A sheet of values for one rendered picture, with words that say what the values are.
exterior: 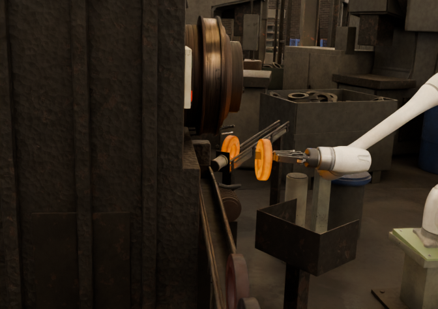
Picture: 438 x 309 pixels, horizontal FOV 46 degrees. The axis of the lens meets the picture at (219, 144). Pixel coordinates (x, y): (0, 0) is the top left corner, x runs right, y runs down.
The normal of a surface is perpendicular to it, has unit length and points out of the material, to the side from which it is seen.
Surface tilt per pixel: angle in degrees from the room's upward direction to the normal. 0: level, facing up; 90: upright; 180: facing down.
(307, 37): 90
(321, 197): 90
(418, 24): 90
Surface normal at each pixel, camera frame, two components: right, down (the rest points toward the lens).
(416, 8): 0.45, 0.22
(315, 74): -0.89, 0.07
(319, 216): 0.11, 0.22
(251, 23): -0.13, 0.22
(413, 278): -0.99, 0.00
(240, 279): 0.11, -0.55
